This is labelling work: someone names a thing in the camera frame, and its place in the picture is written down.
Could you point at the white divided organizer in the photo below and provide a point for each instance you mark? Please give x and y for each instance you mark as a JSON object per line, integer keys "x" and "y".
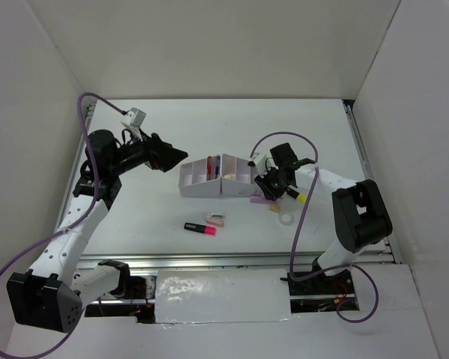
{"x": 244, "y": 185}
{"x": 193, "y": 180}

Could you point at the red pen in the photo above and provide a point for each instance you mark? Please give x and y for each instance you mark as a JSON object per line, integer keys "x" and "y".
{"x": 210, "y": 168}

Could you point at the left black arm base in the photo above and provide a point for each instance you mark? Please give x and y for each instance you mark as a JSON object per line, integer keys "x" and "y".
{"x": 133, "y": 290}

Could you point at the right white divided organizer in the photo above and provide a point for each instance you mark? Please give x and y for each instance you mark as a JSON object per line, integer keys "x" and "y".
{"x": 244, "y": 185}

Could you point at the black pink highlighter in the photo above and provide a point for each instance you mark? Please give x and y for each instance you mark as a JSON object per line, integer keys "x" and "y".
{"x": 199, "y": 228}

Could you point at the left white divided organizer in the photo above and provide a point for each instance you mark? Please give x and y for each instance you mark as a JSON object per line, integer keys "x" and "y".
{"x": 193, "y": 180}

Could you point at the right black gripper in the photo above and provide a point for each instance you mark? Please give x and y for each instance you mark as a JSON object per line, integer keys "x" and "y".
{"x": 269, "y": 193}

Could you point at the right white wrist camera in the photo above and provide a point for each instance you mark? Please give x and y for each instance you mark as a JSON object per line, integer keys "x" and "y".
{"x": 259, "y": 164}

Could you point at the tan eraser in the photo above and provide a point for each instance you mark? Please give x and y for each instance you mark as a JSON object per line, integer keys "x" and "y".
{"x": 275, "y": 208}

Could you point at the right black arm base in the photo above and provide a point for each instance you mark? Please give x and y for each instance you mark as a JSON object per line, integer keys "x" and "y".
{"x": 322, "y": 293}

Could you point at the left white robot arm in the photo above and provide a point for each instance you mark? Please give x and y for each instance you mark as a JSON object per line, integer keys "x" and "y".
{"x": 48, "y": 295}

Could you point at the clear tape roll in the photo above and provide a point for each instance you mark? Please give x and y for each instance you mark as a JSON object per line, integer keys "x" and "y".
{"x": 285, "y": 217}

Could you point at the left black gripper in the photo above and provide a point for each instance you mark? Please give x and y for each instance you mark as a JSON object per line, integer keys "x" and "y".
{"x": 159, "y": 155}

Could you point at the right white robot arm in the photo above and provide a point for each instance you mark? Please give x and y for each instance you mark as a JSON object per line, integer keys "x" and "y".
{"x": 360, "y": 216}

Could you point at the blue gel pen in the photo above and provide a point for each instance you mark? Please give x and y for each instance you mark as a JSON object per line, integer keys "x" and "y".
{"x": 217, "y": 166}

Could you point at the black yellow highlighter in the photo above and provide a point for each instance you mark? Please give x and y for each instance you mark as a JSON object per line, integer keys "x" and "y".
{"x": 296, "y": 195}

